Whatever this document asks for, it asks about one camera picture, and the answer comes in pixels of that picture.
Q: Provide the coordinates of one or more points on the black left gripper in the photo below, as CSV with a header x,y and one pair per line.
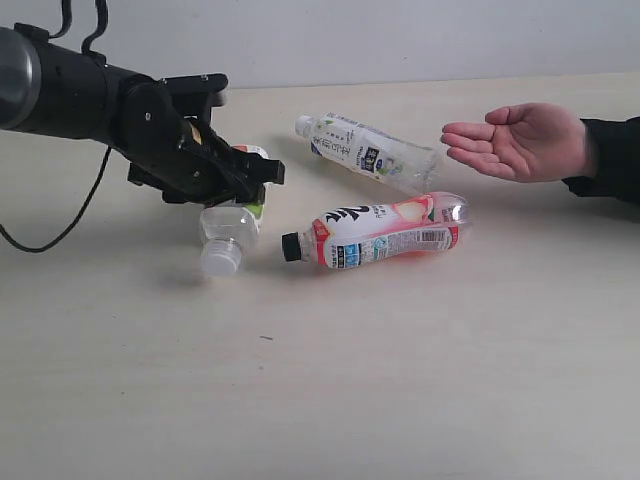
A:
x,y
184,158

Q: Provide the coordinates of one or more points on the white orange green label bottle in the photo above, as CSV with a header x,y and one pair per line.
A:
x,y
228,231

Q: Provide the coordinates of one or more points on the clear bottle white blue label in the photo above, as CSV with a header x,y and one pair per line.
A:
x,y
402,165

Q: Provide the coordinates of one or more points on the pink bottle black cap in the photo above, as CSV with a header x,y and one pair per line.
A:
x,y
350,237

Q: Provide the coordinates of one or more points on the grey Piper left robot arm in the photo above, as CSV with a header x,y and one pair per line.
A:
x,y
49,90

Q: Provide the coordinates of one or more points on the person's open hand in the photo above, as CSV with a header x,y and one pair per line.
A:
x,y
526,143

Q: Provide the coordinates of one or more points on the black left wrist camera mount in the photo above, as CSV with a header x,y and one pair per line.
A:
x,y
197,95

